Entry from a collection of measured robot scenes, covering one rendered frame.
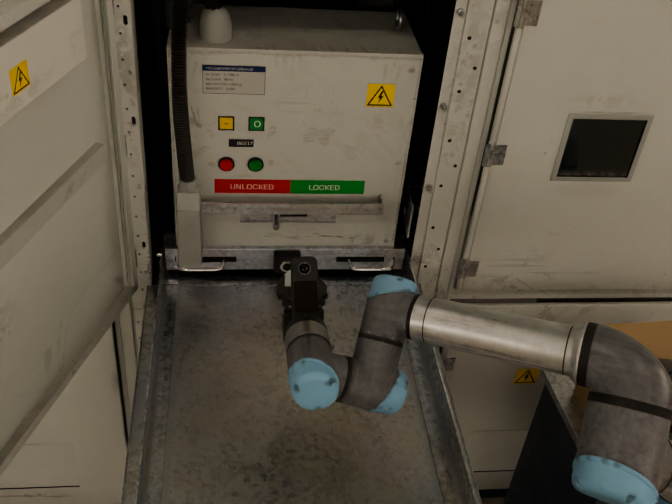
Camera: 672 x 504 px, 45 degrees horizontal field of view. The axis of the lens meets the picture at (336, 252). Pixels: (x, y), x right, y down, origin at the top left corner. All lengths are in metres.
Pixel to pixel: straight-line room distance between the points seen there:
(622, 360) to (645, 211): 0.75
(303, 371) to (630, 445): 0.48
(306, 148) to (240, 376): 0.48
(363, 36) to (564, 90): 0.41
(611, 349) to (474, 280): 0.72
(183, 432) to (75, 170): 0.51
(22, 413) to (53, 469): 0.74
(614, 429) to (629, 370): 0.08
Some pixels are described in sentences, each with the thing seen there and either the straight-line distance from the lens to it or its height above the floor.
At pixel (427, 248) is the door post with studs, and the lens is 1.83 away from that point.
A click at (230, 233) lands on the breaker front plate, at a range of 1.81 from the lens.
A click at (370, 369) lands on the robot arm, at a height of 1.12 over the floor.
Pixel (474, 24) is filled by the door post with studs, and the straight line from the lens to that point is 1.57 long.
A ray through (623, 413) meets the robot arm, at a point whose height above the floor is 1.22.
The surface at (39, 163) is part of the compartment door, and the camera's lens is 1.44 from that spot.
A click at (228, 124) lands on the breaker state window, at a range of 1.65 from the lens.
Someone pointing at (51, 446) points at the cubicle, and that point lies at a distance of 2.26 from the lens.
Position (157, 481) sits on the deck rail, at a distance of 1.49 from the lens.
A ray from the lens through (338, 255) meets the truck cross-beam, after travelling 1.84.
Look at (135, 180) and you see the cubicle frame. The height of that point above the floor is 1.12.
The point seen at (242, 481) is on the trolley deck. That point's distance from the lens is 1.48.
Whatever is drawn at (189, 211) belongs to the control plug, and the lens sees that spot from 1.64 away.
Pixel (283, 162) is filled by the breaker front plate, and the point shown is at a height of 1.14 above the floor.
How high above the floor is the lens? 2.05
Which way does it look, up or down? 38 degrees down
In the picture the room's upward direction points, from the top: 6 degrees clockwise
